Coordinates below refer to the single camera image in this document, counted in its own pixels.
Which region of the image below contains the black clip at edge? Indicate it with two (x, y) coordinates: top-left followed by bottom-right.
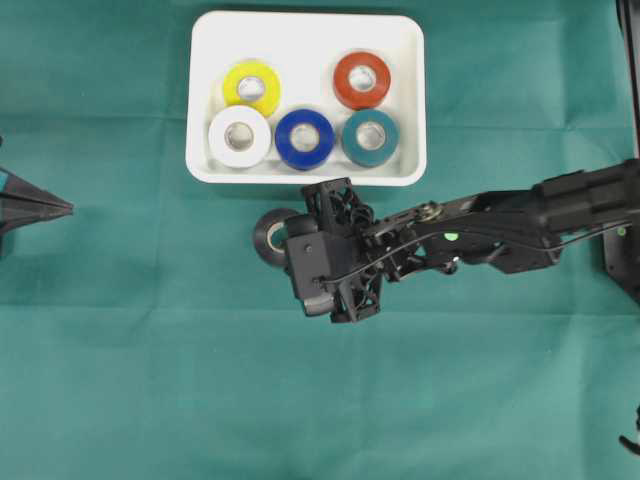
(618, 404), (640, 454)

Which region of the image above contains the yellow tape roll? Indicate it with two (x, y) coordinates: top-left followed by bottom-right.
(222, 60), (281, 117)

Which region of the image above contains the white tape roll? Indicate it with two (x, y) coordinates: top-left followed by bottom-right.
(208, 105), (272, 169)

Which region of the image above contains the red tape roll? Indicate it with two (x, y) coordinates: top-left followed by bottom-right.
(333, 51), (391, 110)

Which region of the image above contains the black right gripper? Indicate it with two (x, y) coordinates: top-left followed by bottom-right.
(302, 178), (415, 323)

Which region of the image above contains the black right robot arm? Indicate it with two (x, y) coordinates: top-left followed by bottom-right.
(285, 159), (639, 323)

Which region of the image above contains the blue tape roll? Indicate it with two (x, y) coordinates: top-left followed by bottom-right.
(274, 108), (335, 171)

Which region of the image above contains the white plastic tray case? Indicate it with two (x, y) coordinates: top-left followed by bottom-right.
(185, 10), (427, 187)

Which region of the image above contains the black cable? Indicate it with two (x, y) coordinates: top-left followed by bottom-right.
(314, 224), (631, 291)

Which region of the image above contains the black tape roll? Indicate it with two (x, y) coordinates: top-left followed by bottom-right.
(252, 208), (299, 269)

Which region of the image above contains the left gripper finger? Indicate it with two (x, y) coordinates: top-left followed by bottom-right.
(1, 168), (74, 212)
(1, 199), (73, 233)

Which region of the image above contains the teal tape roll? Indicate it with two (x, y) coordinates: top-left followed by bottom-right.
(342, 109), (399, 168)

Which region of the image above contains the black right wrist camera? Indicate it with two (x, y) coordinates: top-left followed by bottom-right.
(285, 214), (360, 323)

